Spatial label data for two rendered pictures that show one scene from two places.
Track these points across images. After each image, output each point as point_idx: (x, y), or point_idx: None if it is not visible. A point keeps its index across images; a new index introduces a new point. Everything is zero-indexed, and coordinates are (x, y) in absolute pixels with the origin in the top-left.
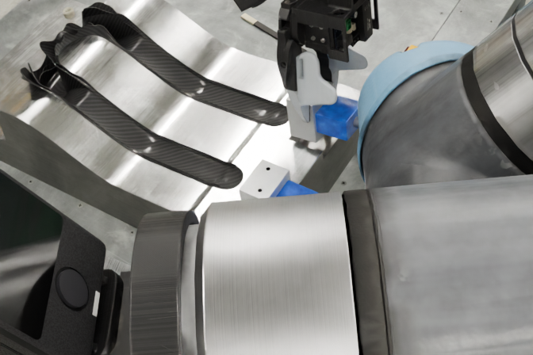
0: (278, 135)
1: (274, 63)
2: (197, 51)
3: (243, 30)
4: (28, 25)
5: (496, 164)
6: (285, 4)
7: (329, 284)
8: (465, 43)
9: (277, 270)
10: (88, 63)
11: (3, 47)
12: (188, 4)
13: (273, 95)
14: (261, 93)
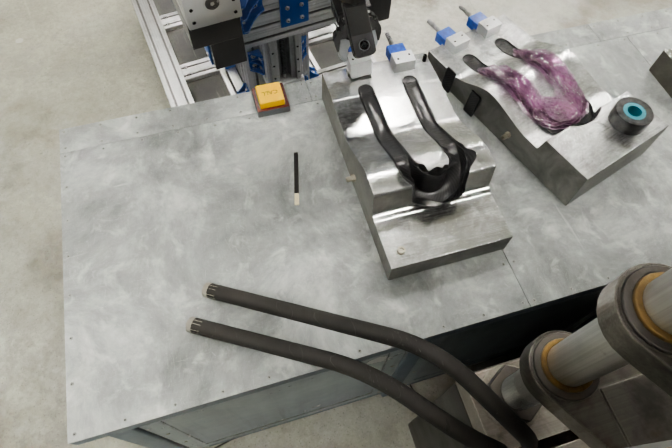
0: (373, 81)
1: (338, 115)
2: (366, 145)
3: (306, 195)
4: (416, 311)
5: None
6: (370, 10)
7: None
8: None
9: None
10: (433, 154)
11: (443, 304)
12: (314, 240)
13: (356, 100)
14: (359, 106)
